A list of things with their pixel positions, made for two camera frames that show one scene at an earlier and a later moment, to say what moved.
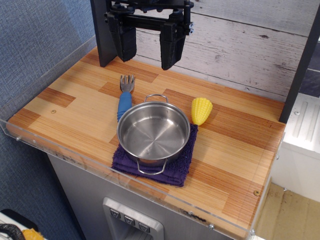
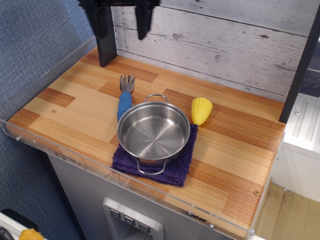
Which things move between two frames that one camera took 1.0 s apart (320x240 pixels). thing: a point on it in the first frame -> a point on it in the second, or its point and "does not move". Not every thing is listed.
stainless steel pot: [153, 132] does not move
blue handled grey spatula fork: [125, 97] does not move
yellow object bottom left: [31, 234] does not move
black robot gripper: [150, 14] -> [99, 13]
